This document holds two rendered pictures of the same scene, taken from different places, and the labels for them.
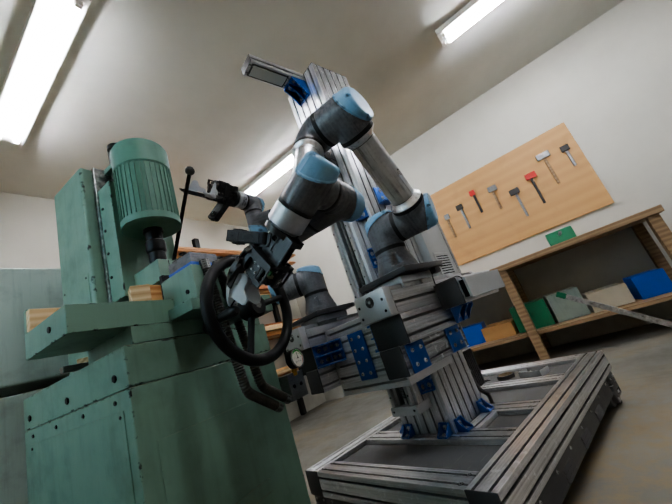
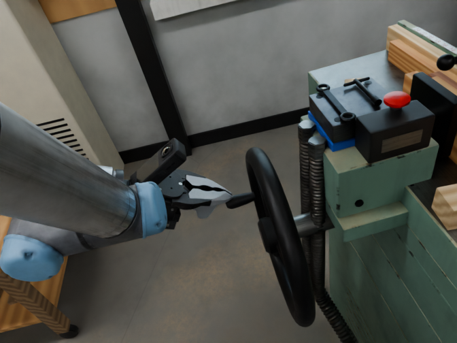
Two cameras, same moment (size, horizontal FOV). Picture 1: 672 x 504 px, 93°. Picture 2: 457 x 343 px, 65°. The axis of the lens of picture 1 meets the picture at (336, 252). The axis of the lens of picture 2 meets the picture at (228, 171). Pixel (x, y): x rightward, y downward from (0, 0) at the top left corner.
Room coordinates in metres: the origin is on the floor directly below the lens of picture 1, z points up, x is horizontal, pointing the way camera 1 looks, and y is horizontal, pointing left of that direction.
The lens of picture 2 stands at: (1.09, 0.04, 1.28)
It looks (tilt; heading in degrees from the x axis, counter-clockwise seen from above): 41 degrees down; 152
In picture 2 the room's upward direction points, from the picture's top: 15 degrees counter-clockwise
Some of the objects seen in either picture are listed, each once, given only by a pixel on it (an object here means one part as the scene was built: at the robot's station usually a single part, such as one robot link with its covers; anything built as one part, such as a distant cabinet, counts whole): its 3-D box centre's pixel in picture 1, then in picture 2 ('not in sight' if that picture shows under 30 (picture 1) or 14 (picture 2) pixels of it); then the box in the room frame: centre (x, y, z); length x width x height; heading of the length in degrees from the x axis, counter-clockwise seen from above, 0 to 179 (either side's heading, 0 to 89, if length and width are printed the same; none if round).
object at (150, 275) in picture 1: (158, 279); not in sight; (0.96, 0.57, 1.03); 0.14 x 0.07 x 0.09; 63
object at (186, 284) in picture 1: (201, 289); (361, 153); (0.85, 0.39, 0.91); 0.15 x 0.14 x 0.09; 153
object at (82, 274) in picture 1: (109, 273); not in sight; (1.08, 0.81, 1.16); 0.22 x 0.22 x 0.72; 63
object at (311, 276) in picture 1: (310, 279); not in sight; (1.50, 0.16, 0.98); 0.13 x 0.12 x 0.14; 89
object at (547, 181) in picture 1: (481, 211); not in sight; (3.38, -1.65, 1.50); 2.00 x 0.04 x 0.90; 59
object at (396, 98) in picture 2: not in sight; (396, 99); (0.89, 0.39, 1.02); 0.03 x 0.03 x 0.01
